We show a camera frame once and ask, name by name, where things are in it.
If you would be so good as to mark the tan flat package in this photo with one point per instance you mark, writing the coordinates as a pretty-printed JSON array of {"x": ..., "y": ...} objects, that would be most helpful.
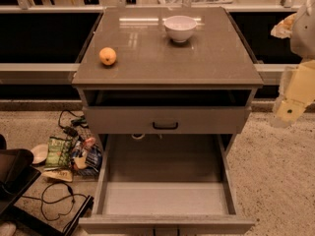
[{"x": 62, "y": 175}]

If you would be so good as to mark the green chip bag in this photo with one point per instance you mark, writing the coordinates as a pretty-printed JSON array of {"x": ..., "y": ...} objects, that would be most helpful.
[{"x": 58, "y": 153}]

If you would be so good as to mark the orange fruit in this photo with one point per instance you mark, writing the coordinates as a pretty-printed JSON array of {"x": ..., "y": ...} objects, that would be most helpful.
[{"x": 107, "y": 56}]

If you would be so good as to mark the white paper plate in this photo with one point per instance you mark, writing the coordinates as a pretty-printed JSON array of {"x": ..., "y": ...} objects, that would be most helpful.
[{"x": 39, "y": 153}]

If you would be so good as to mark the black equipment base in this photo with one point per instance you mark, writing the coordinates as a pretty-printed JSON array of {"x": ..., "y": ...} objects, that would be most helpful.
[{"x": 16, "y": 176}]

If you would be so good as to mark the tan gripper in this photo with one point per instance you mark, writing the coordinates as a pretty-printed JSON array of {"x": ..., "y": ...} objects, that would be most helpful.
[{"x": 304, "y": 36}]

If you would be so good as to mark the white bowl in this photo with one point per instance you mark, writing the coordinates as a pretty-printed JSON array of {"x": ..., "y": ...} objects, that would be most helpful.
[{"x": 179, "y": 28}]

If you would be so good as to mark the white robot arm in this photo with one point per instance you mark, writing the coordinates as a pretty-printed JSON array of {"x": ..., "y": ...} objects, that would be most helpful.
[{"x": 300, "y": 29}]

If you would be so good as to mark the pile of snack packages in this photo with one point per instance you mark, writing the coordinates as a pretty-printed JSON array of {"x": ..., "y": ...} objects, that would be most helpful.
[{"x": 86, "y": 157}]

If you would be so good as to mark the grey drawer cabinet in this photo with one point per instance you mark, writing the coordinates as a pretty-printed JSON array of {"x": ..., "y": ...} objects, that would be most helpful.
[{"x": 210, "y": 69}]

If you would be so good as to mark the grey drawer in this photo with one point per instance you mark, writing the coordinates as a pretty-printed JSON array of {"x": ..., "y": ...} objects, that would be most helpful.
[
  {"x": 166, "y": 120},
  {"x": 167, "y": 185}
]

